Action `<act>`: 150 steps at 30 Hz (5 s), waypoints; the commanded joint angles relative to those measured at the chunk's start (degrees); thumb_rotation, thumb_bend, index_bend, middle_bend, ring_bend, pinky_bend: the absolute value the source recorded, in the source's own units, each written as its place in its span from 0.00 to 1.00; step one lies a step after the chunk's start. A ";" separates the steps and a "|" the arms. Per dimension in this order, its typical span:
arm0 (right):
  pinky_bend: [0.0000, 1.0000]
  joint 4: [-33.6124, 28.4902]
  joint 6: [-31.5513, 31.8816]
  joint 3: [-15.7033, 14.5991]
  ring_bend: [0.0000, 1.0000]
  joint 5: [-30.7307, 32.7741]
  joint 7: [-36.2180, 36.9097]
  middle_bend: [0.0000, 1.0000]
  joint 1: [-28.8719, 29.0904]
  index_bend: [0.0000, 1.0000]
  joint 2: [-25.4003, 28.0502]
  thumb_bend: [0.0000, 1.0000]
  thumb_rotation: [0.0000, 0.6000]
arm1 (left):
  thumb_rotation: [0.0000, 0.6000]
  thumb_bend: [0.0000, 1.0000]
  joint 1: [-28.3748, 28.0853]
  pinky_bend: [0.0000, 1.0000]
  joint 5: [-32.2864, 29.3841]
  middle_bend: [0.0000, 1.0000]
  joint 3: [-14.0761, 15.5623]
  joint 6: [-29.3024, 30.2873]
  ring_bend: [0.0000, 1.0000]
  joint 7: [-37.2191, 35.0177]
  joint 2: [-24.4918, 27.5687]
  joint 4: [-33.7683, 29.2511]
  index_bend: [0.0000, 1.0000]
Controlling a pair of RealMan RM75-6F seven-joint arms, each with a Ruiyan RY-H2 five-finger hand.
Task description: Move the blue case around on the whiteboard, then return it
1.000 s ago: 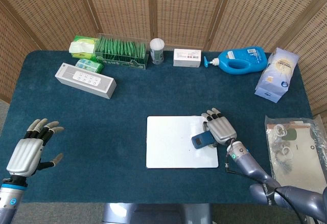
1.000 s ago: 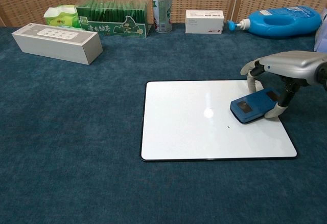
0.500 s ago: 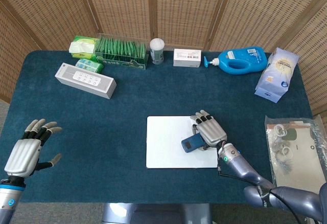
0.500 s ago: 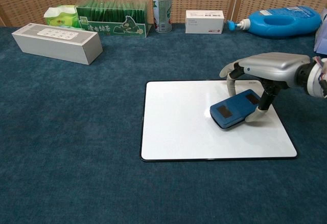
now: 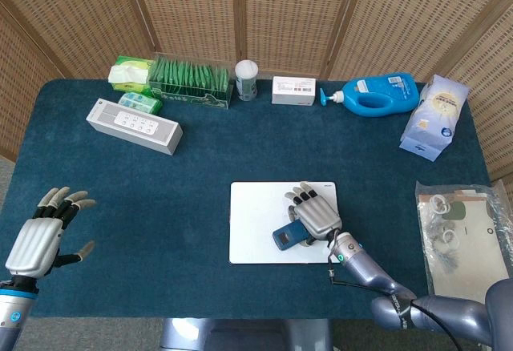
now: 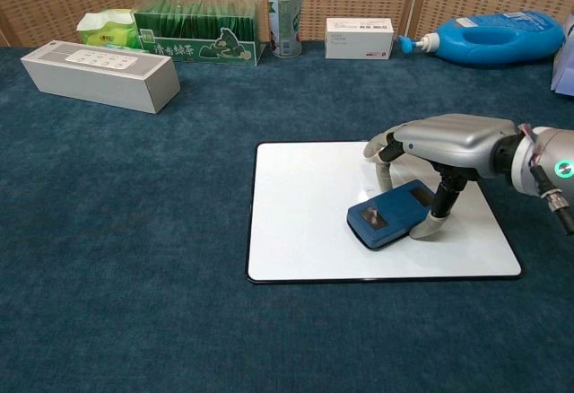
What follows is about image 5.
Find small white carton box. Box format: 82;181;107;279
271;75;317;107

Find dark teal table mat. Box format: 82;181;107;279
0;78;494;320

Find blue whiteboard eraser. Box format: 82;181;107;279
272;219;317;252

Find green tissue pack open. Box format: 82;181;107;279
107;55;156;95

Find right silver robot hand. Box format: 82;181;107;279
283;181;344;248

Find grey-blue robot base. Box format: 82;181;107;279
160;317;333;351

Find blue pump detergent bottle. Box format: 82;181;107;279
319;73;420;119

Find small green tissue pack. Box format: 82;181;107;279
118;91;164;115

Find clear plastic bag of parts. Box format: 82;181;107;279
414;180;513;304

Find clear green tea sachet box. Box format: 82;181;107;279
147;52;234;111

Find white-lid cylindrical can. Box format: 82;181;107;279
234;59;259;103

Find small white whiteboard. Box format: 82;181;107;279
228;181;338;265

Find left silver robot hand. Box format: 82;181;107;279
4;185;97;280

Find woven rattan folding screen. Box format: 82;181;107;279
0;0;513;182

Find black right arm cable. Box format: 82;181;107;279
326;242;462;351

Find white rectangular speaker box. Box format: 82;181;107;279
86;97;184;156

